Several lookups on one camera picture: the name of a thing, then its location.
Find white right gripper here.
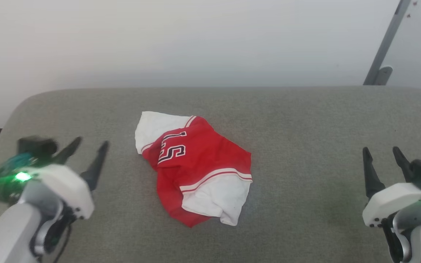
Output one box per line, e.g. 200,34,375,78
362,146,421,228

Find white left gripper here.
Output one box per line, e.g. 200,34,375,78
0,137,110,220

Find red and white jersey shirt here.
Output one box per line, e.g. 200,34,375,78
135,111,253,228

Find grey-green fabric sofa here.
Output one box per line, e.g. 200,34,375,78
0,86,421,263

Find grey metal stand pole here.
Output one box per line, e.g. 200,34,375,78
363,0,414,86

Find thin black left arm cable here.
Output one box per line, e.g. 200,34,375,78
52,218,73,263

